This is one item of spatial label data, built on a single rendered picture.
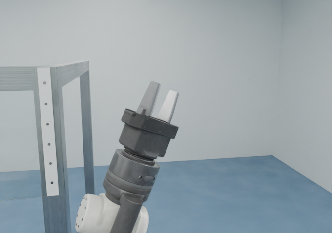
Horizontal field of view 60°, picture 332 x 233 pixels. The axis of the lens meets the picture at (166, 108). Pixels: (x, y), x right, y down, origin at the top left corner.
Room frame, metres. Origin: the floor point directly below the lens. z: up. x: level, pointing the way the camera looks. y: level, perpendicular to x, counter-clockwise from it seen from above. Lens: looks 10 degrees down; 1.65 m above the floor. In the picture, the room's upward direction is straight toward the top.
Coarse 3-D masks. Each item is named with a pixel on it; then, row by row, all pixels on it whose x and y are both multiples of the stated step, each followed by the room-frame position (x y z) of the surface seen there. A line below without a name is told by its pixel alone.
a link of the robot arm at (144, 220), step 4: (144, 208) 0.50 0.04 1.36; (140, 212) 0.49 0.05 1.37; (144, 212) 0.49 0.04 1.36; (144, 216) 0.48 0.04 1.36; (148, 216) 0.49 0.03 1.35; (140, 220) 0.48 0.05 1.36; (144, 220) 0.48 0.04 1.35; (148, 220) 0.49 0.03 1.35; (140, 224) 0.47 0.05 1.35; (144, 224) 0.48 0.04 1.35; (140, 228) 0.47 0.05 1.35; (144, 228) 0.47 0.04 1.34; (136, 232) 0.47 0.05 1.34; (140, 232) 0.47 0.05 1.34; (144, 232) 0.47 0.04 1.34
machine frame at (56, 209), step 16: (64, 64) 0.92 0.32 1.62; (80, 64) 1.30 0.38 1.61; (64, 80) 0.83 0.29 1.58; (80, 80) 1.79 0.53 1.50; (64, 128) 0.78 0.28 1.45; (64, 144) 0.76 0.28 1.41; (64, 160) 0.74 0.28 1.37; (64, 176) 0.73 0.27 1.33; (48, 208) 0.72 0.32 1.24; (64, 208) 0.72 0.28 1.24; (48, 224) 0.72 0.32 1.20; (64, 224) 0.72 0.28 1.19
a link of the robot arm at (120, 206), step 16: (112, 192) 0.46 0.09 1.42; (128, 192) 0.45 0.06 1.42; (144, 192) 0.47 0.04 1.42; (80, 208) 0.48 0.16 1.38; (96, 208) 0.45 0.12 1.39; (112, 208) 0.45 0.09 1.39; (128, 208) 0.43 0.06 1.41; (80, 224) 0.44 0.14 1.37; (96, 224) 0.44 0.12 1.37; (112, 224) 0.45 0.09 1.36; (128, 224) 0.43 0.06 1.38
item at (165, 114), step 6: (168, 96) 0.55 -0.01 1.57; (174, 96) 0.54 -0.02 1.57; (168, 102) 0.54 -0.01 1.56; (174, 102) 0.53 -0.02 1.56; (162, 108) 0.55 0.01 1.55; (168, 108) 0.54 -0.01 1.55; (174, 108) 0.53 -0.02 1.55; (162, 114) 0.54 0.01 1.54; (168, 114) 0.53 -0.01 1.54; (162, 120) 0.54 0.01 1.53; (168, 120) 0.52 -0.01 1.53
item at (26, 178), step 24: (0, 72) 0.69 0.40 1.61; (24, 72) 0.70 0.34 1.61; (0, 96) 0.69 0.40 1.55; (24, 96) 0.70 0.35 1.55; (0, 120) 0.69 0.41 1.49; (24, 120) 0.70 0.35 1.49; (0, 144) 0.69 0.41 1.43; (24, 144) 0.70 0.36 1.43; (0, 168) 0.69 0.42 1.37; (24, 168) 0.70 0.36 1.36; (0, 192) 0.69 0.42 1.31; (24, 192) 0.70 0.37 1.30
